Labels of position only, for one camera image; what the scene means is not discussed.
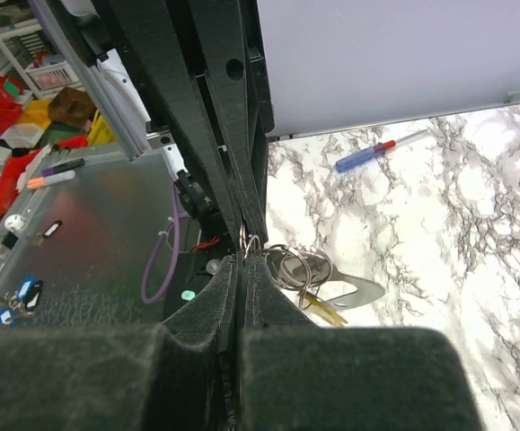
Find metal keyring chain with plate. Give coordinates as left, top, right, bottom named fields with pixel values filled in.
left=239, top=224, right=386, bottom=328

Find blue red screwdriver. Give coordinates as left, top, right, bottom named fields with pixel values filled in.
left=335, top=129, right=430, bottom=173

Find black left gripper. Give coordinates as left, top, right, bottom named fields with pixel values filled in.
left=59, top=1, right=274, bottom=242

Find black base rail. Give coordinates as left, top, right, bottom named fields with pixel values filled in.
left=162, top=216, right=234, bottom=320

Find teal sticker on base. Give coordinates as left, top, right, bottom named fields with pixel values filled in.
left=181, top=290, right=196, bottom=302

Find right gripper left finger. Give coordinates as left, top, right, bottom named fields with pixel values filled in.
left=142, top=251, right=244, bottom=430

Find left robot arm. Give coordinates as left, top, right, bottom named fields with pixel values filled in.
left=55, top=1, right=275, bottom=247

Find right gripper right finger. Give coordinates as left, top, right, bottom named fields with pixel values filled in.
left=239, top=253, right=328, bottom=431

